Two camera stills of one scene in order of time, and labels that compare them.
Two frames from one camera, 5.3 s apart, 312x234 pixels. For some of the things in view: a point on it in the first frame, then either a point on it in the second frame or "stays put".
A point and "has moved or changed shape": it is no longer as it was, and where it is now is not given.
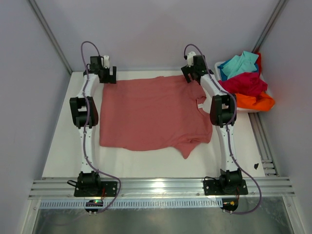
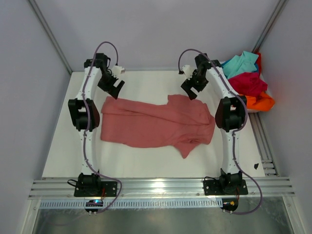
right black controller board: (229, 204) stays put
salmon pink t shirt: (159, 113) has moved or changed shape
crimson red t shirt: (248, 83) stays put
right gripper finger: (187, 71) -> (187, 85)
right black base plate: (213, 187) stays put
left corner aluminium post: (50, 33) stays put
